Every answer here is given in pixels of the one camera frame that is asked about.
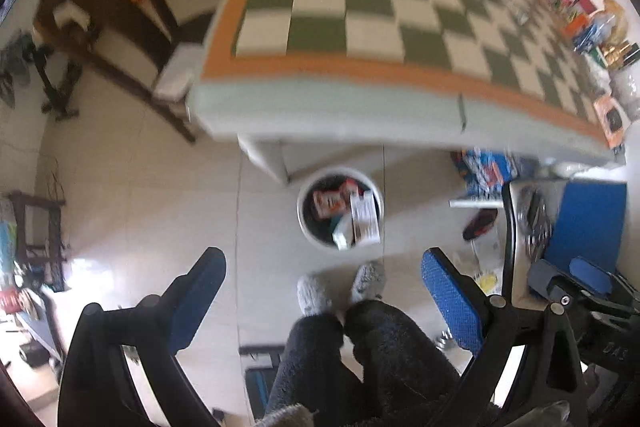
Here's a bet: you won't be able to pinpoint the dark wooden rack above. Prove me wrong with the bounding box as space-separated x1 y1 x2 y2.
7 191 68 293

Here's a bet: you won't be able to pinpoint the white green box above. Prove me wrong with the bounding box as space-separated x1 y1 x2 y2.
332 214 356 252

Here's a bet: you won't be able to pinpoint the green white checkered mat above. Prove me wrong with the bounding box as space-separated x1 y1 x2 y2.
202 0 613 148

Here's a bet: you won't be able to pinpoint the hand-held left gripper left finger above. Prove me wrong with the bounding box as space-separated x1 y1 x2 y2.
56 247 227 427

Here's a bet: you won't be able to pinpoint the blue chair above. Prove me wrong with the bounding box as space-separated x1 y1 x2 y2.
500 179 628 303

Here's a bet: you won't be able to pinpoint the clear water bottle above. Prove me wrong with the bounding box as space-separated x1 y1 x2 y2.
572 14 613 55

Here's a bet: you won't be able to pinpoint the orange white packet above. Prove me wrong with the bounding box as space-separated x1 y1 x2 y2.
592 94 631 145

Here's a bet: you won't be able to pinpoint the grey right slipper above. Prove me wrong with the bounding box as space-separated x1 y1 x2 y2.
350 261 387 305

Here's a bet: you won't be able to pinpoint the clear bag of nuts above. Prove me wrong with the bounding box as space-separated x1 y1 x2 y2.
610 69 640 122

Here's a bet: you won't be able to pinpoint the black red shoe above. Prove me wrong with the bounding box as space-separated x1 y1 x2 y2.
462 209 498 242

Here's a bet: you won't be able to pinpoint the grey slipper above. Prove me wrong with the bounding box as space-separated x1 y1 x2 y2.
350 261 387 305
296 274 333 318

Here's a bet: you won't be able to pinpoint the grey left slipper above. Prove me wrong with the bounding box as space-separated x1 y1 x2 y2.
296 274 333 318

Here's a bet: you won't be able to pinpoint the red pouch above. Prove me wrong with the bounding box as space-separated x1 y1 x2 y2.
312 188 353 220

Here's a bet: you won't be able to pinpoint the grey square table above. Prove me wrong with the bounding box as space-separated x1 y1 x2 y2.
187 0 628 185

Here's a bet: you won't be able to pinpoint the metal weight plates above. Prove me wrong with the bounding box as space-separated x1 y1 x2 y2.
517 187 553 258

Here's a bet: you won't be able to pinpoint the yellow snack bag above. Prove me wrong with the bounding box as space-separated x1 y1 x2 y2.
597 0 628 38

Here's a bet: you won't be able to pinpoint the long white box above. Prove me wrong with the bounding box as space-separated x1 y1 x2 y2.
349 192 382 244

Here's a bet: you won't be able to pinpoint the blue printed carton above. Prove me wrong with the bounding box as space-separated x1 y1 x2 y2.
452 147 521 198

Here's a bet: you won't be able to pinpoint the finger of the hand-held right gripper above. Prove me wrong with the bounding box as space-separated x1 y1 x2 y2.
527 258 601 323
570 256 638 303

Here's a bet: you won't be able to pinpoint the dark fleece pants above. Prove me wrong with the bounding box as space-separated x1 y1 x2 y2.
265 299 501 427

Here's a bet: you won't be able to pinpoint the white trash bin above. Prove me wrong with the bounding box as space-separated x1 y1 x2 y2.
296 167 386 252

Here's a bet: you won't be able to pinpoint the dark wooden chair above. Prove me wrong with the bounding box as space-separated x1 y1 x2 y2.
32 0 198 142

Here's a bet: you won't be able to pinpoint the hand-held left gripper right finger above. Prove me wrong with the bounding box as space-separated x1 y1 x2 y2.
421 248 588 427

